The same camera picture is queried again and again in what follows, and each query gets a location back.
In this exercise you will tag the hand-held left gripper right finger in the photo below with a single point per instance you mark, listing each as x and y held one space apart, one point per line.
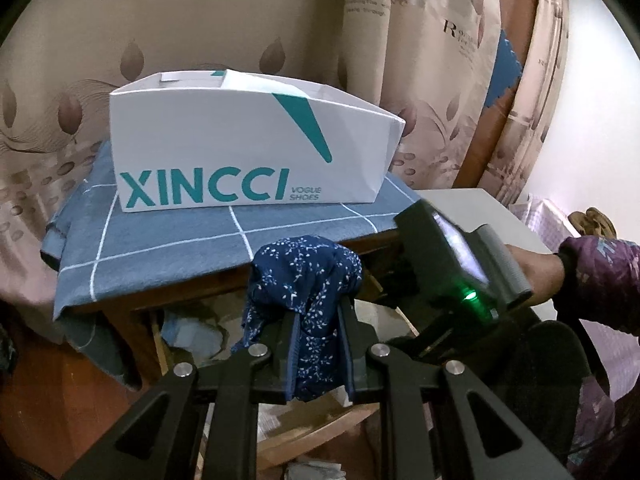
360 365

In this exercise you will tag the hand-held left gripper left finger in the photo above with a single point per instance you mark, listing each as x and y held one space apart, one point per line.
280 355

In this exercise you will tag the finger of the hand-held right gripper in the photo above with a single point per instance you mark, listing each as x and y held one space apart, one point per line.
395 285
440 340

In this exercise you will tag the navy floral underwear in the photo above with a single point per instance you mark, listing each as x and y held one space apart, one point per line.
300 270

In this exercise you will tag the wooden drawer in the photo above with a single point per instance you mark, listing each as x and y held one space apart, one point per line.
158 347

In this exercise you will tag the white shoe box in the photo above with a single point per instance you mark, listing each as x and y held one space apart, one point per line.
225 135

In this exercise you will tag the person's right forearm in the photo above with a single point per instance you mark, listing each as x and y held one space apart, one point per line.
600 280

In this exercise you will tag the wooden chair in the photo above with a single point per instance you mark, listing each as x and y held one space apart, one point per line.
272 440

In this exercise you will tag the wooden nightstand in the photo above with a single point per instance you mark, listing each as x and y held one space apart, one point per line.
200 287

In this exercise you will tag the blue checked cloth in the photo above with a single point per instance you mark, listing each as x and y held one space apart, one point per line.
175 240

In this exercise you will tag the brown plush toy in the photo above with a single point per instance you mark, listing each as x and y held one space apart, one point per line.
595 222

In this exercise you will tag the leaf print curtain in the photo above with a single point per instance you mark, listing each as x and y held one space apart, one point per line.
200 20

